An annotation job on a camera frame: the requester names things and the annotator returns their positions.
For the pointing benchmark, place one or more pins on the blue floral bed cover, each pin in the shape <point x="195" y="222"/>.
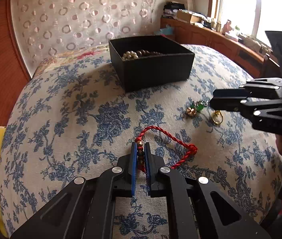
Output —
<point x="74" y="119"/>

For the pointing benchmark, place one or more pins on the wooden window-side cabinet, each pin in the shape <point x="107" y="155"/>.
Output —
<point x="255" y="65"/>

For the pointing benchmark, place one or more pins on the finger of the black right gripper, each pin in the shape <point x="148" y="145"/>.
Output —
<point x="258" y="100"/>

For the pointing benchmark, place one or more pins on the cardboard box on cabinet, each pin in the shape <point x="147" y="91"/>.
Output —
<point x="187" y="17"/>

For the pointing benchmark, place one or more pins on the pink figurine on cabinet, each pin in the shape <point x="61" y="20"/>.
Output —
<point x="227" y="27"/>

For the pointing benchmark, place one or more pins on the green stone pendant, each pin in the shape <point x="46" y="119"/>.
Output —
<point x="198" y="105"/>

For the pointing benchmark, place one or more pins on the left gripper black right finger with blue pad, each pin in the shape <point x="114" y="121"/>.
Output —
<point x="197" y="208"/>

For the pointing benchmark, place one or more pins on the circle patterned headboard cloth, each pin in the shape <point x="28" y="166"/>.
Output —
<point x="46" y="28"/>

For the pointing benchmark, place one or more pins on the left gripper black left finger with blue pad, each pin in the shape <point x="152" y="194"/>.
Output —
<point x="84" y="208"/>

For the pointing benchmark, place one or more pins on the black square jewelry box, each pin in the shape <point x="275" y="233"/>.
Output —
<point x="149" y="61"/>

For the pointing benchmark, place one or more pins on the stack of dark clothes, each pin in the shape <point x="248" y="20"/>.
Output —
<point x="171" y="8"/>

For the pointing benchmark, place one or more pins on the pink floral pillow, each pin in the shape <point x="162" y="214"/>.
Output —
<point x="76" y="57"/>

